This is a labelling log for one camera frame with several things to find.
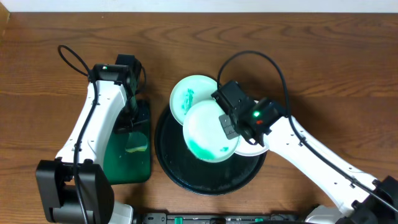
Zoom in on green sponge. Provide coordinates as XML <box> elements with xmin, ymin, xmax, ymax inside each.
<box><xmin>125</xmin><ymin>132</ymin><xmax>148</xmax><ymax>153</ymax></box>

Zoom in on black round tray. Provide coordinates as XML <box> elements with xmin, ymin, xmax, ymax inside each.
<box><xmin>154</xmin><ymin>106</ymin><xmax>267</xmax><ymax>195</ymax></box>

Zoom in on black rectangular sponge tray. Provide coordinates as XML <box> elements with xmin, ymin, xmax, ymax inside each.
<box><xmin>103</xmin><ymin>107</ymin><xmax>151</xmax><ymax>185</ymax></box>

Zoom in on mint plate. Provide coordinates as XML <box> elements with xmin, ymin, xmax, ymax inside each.
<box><xmin>183</xmin><ymin>100</ymin><xmax>239</xmax><ymax>163</ymax></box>
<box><xmin>169</xmin><ymin>75</ymin><xmax>217</xmax><ymax>125</ymax></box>

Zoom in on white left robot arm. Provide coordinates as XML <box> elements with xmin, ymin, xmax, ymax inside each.
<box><xmin>35</xmin><ymin>54</ymin><xmax>150</xmax><ymax>223</ymax></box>

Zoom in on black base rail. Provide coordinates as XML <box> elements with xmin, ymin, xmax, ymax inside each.
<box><xmin>132</xmin><ymin>213</ymin><xmax>305</xmax><ymax>224</ymax></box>

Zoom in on white plate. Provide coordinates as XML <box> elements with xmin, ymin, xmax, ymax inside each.
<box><xmin>234</xmin><ymin>136</ymin><xmax>269</xmax><ymax>157</ymax></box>

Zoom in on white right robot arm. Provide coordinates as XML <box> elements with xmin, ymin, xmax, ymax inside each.
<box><xmin>212</xmin><ymin>81</ymin><xmax>397</xmax><ymax>223</ymax></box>

